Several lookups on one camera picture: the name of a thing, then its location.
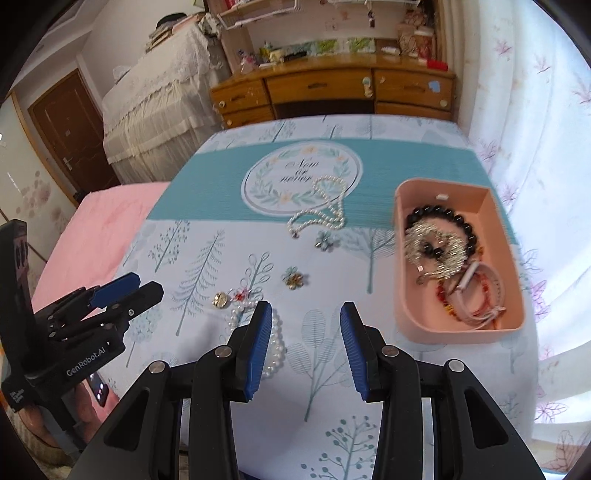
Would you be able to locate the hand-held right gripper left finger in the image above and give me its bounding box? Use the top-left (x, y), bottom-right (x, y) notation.
top-left (69, 300), bottom-right (274, 480)

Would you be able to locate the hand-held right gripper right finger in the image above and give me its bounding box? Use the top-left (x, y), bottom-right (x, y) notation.
top-left (340, 301), bottom-right (548, 480)

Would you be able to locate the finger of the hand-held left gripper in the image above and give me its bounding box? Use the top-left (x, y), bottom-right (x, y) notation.
top-left (33, 272), bottom-right (141, 324)
top-left (48, 281), bottom-right (165, 343)

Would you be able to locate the white pearl bracelet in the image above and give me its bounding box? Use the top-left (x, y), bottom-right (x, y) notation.
top-left (224, 288), bottom-right (288, 377)

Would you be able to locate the pink rectangular tray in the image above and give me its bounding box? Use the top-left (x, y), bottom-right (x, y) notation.
top-left (393, 179), bottom-right (527, 343)

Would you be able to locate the pink blanket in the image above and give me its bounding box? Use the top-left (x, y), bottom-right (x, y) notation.
top-left (30, 181), bottom-right (172, 407)

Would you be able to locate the gold and teal flower brooch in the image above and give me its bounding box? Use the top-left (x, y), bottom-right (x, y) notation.
top-left (281, 267), bottom-right (309, 289)

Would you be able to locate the tree-print blue tablecloth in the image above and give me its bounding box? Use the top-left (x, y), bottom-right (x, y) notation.
top-left (78, 114), bottom-right (543, 480)

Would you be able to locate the brown wooden door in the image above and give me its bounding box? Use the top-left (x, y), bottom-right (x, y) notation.
top-left (28, 69), bottom-right (122, 195)

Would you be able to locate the lace-covered furniture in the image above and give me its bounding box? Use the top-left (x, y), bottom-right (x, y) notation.
top-left (102, 21), bottom-right (228, 184)

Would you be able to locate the stack of books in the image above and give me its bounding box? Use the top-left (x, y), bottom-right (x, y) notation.
top-left (147, 15), bottom-right (206, 52)

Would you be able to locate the wooden desk with drawers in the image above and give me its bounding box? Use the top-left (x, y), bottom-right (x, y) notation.
top-left (210, 52), bottom-right (458, 131)

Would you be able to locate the floral white curtain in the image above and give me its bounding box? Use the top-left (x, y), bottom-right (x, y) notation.
top-left (455, 0), bottom-right (591, 472)

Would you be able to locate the floral fabric box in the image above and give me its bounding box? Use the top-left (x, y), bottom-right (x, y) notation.
top-left (281, 37), bottom-right (378, 59)

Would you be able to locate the red bead bracelet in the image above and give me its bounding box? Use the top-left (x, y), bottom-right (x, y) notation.
top-left (434, 271), bottom-right (504, 330)

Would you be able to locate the white pearl necklace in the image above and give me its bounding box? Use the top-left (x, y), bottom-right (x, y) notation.
top-left (286, 174), bottom-right (348, 239)

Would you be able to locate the silver chain necklace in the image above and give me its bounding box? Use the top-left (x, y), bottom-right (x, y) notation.
top-left (404, 220), bottom-right (469, 278)

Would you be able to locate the pink band bracelet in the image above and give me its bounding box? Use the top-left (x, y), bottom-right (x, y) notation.
top-left (450, 261), bottom-right (508, 329)

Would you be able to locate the black bead bracelet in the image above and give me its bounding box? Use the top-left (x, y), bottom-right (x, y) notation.
top-left (405, 204), bottom-right (478, 259)

